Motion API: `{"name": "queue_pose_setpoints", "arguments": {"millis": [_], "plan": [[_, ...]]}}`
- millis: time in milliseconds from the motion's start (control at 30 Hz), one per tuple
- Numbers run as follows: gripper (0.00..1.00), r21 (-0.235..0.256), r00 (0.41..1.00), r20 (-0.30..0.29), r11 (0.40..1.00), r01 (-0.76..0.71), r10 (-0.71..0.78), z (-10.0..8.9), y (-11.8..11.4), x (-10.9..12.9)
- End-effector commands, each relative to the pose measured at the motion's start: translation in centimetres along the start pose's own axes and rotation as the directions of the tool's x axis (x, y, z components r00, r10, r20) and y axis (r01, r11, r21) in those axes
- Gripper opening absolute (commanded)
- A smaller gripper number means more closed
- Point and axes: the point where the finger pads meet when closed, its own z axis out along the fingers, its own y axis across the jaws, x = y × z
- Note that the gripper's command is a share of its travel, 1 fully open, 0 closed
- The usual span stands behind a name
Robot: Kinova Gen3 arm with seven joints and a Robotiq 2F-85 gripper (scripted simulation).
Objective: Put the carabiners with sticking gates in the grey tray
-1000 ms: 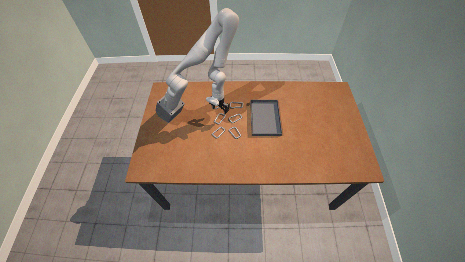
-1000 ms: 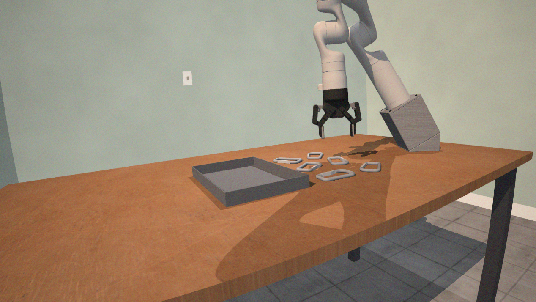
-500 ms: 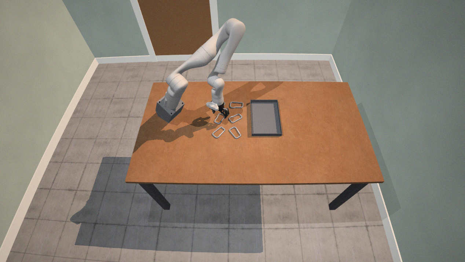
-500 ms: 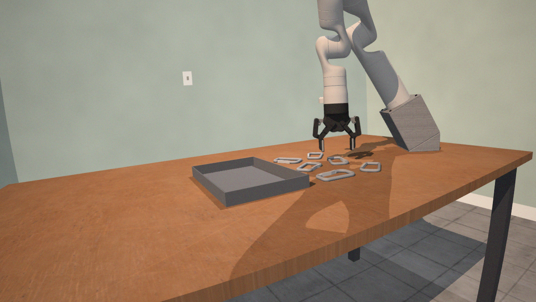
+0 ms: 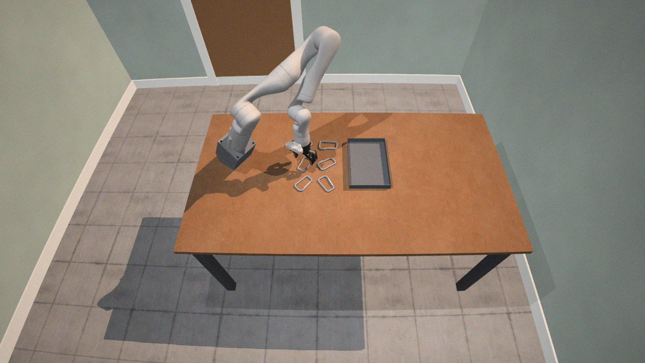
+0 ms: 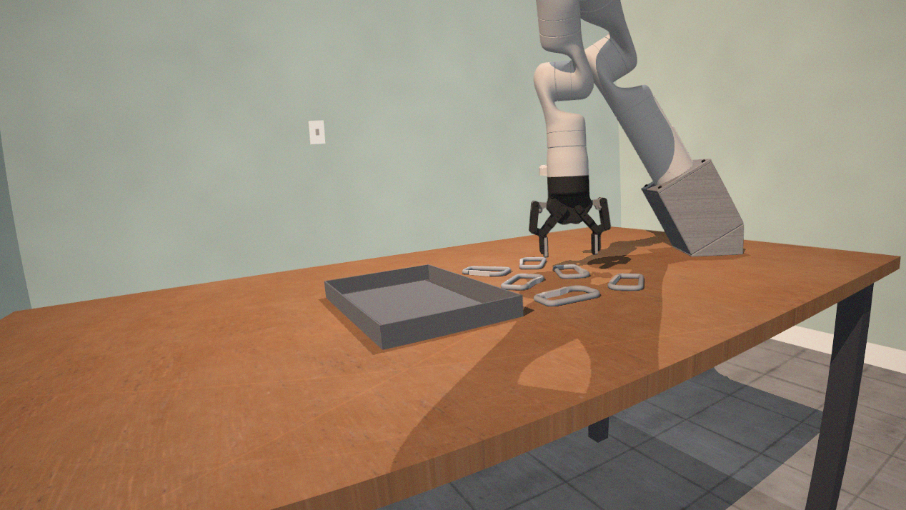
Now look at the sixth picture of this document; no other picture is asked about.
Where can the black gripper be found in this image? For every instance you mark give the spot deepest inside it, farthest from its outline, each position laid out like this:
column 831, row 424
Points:
column 566, row 205

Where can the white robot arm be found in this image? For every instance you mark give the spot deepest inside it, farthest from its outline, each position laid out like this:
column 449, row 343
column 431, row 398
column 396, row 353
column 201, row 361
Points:
column 658, row 146

